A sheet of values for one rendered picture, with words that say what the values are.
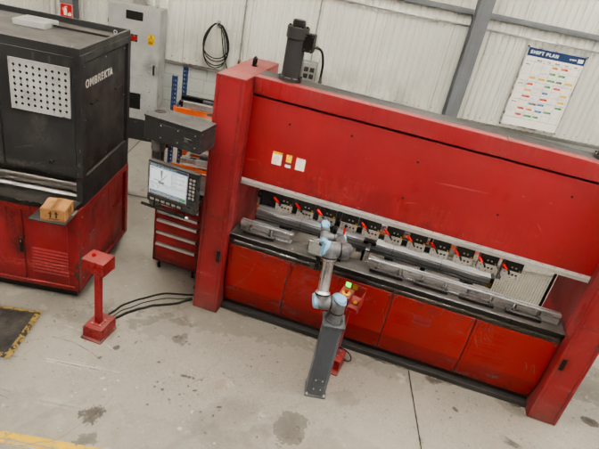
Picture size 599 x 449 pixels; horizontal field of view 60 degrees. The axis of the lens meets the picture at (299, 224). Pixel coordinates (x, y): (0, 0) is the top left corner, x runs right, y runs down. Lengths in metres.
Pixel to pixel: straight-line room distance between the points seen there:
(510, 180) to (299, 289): 2.04
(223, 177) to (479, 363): 2.80
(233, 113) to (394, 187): 1.44
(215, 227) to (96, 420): 1.80
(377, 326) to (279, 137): 1.93
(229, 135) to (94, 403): 2.32
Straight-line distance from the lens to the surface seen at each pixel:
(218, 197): 4.54
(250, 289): 5.01
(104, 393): 4.47
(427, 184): 4.29
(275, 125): 4.36
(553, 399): 5.18
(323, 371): 4.38
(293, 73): 4.30
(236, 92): 4.19
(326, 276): 3.90
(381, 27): 8.37
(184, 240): 5.35
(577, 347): 4.85
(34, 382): 4.63
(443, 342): 4.91
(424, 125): 4.12
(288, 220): 4.95
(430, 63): 8.54
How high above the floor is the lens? 3.30
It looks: 28 degrees down
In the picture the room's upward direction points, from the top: 12 degrees clockwise
